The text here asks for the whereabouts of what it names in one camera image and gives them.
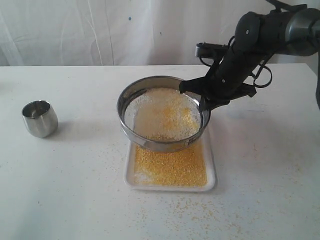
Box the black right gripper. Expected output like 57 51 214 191
179 44 263 112

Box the yellow grain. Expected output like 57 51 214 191
134 104 209 187

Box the round stainless steel sieve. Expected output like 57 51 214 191
116 76 211 153

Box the stainless steel cup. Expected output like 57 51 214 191
21 100 59 138

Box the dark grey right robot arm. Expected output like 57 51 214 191
179 5 320 111

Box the white square plastic tray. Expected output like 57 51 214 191
124 130 217 192

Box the white backdrop curtain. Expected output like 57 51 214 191
0 0 320 67

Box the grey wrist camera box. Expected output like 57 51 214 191
195 42 228 59

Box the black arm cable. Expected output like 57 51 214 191
313 49 320 111

